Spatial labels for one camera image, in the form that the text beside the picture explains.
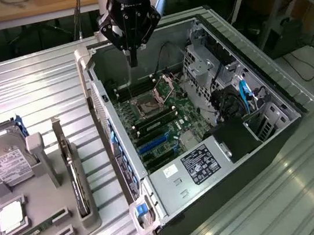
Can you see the blue case latch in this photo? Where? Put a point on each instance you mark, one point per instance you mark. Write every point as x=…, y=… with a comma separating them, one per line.
x=140, y=209

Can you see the silver drive cage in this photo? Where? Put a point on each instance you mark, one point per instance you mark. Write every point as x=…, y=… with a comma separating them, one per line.
x=203, y=70

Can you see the loose green RAM stick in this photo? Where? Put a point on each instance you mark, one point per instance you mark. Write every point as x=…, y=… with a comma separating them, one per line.
x=38, y=229

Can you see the wooden desk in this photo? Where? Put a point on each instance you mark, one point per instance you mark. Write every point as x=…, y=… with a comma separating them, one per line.
x=41, y=5

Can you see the grey parts rack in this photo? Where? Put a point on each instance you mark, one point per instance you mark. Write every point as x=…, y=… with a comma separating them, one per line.
x=39, y=198

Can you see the open black PC case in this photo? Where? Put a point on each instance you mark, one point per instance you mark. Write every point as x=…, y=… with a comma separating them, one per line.
x=217, y=211

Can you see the black equipment box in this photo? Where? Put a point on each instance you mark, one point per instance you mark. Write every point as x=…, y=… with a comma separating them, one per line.
x=286, y=38

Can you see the green motherboard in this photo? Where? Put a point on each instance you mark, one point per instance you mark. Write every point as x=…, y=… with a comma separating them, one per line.
x=187, y=125

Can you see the silver hard disk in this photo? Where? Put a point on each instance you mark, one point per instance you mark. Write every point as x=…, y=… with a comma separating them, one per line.
x=1, y=156

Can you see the graphics card with metal bracket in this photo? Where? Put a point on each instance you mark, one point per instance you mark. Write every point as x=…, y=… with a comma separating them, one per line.
x=71, y=164

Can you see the installed green RAM stick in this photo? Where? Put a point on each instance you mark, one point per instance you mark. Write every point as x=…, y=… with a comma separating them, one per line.
x=156, y=123

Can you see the blue expansion slot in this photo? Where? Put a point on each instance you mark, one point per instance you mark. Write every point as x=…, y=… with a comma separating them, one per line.
x=152, y=145

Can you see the silver CPU chip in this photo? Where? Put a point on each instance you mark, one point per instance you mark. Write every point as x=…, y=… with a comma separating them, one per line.
x=11, y=215

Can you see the metal socket cover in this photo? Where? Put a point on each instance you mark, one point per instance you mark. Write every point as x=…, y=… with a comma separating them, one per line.
x=166, y=87

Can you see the CPU socket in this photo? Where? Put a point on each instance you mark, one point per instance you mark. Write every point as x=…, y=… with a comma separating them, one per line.
x=146, y=107

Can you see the blue disk caddy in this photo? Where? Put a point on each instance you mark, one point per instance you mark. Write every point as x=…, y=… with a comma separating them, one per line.
x=21, y=127

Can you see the silver disk bay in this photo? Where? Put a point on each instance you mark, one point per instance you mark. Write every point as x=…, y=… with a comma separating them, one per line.
x=271, y=119

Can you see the grey power supply unit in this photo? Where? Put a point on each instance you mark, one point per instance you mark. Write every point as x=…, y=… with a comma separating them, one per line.
x=172, y=185

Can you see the black plastic shroud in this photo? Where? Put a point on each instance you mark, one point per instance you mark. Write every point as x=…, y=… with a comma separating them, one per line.
x=233, y=139

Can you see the blue card retainer clip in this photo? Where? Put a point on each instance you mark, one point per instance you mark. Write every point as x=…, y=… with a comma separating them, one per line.
x=112, y=136
x=135, y=180
x=127, y=167

